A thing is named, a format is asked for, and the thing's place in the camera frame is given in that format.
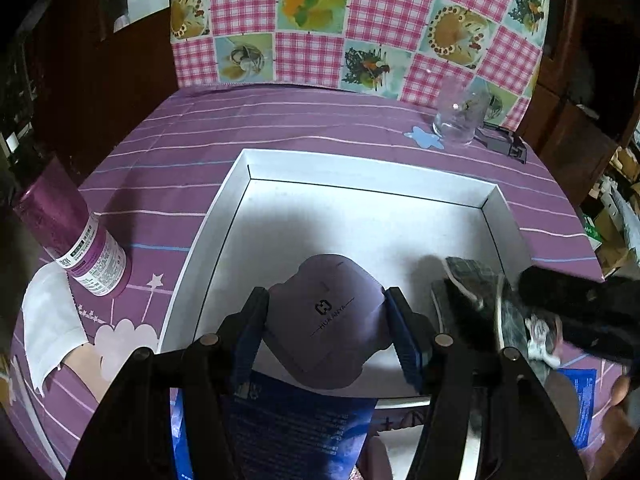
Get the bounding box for white cardboard box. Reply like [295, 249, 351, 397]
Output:
[159, 148, 538, 408]

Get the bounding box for black plastic bracket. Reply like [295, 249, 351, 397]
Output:
[475, 122, 529, 165]

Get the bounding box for purple striped tablecloth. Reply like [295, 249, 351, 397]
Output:
[10, 85, 607, 480]

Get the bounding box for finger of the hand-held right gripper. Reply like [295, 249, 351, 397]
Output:
[554, 312, 640, 362]
[517, 265, 640, 326]

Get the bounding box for dark wooden cabinet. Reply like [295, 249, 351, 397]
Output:
[520, 0, 640, 211]

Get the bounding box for clear glass cup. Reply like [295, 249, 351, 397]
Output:
[432, 77, 493, 147]

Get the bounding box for cluttered storage boxes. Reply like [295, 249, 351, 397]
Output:
[580, 130, 640, 276]

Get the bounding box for dark patterned face mask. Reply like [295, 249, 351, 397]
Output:
[432, 256, 567, 367]

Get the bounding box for person's right hand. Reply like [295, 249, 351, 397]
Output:
[612, 376, 640, 411]

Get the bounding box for white paper sheet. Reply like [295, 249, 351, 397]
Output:
[22, 262, 89, 402]

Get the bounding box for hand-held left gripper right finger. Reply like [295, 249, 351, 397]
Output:
[382, 286, 589, 480]

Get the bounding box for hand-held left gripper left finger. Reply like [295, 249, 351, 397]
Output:
[65, 286, 271, 480]

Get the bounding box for purple metallic canister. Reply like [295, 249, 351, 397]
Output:
[12, 157, 134, 297]

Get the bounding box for blue plastic packet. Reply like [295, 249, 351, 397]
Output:
[552, 367, 599, 452]
[170, 370, 379, 480]

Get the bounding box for pink checkered printed cloth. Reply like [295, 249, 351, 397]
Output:
[170, 0, 552, 129]

